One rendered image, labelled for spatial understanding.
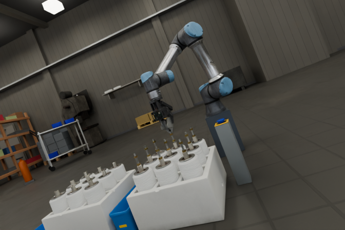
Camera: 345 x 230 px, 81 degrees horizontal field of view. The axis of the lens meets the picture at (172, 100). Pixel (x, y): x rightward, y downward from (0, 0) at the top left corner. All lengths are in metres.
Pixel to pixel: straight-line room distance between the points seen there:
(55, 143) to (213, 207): 8.17
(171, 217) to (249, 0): 6.44
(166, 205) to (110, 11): 8.33
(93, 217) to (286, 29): 6.53
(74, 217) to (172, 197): 0.54
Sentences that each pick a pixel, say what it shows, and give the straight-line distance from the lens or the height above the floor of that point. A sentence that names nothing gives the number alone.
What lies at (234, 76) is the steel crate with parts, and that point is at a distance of 6.50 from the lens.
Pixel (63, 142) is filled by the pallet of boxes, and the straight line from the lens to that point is 8.60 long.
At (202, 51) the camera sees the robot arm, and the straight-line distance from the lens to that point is 1.37.
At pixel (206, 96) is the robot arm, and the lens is 1.47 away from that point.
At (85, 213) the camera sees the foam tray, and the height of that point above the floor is 0.15.
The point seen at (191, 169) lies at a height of 0.21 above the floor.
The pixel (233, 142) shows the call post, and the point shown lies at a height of 0.21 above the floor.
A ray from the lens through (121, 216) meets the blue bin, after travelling 1.10.
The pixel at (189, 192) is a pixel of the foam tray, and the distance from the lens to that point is 0.89.
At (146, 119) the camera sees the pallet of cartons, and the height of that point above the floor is 0.22.
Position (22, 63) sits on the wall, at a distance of 10.81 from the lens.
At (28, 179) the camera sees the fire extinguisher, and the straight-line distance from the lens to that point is 5.43.
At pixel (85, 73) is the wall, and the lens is 8.93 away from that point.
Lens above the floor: 0.51
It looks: level
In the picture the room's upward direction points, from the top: 22 degrees counter-clockwise
